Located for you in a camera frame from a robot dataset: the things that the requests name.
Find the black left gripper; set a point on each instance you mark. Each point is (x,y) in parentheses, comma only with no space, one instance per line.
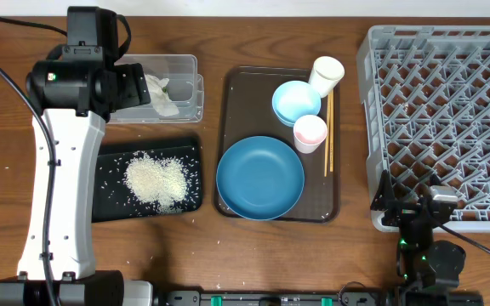
(134,87)

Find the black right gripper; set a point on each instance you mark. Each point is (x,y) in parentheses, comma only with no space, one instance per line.
(386,199)

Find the white tissue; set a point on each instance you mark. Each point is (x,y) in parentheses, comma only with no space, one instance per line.
(160,101)

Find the pink plastic cup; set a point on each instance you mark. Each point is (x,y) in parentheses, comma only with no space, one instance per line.
(308,133)

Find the dark blue plate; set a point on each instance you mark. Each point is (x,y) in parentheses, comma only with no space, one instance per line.
(260,178)

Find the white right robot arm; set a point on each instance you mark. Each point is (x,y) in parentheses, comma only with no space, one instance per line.
(430,268)

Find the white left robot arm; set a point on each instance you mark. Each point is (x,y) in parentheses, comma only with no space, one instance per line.
(72,94)

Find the grey plastic dishwasher rack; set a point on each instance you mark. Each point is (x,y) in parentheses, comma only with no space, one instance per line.
(426,94)

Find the clear plastic bin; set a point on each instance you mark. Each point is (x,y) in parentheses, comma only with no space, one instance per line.
(185,89)

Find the black tray bin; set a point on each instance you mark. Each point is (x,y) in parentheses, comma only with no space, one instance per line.
(113,200)

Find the pile of white rice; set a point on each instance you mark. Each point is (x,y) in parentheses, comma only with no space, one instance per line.
(161,183)

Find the wooden chopstick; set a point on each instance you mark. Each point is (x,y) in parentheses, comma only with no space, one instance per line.
(331,132)
(328,119)

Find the dark brown serving tray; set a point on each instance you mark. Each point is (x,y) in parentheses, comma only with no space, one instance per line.
(247,111)

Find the cream plastic cup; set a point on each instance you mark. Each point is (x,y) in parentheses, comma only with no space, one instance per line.
(325,74)

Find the light blue bowl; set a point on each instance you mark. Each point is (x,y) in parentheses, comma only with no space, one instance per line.
(295,99)

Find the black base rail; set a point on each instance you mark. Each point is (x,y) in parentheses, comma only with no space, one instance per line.
(358,297)

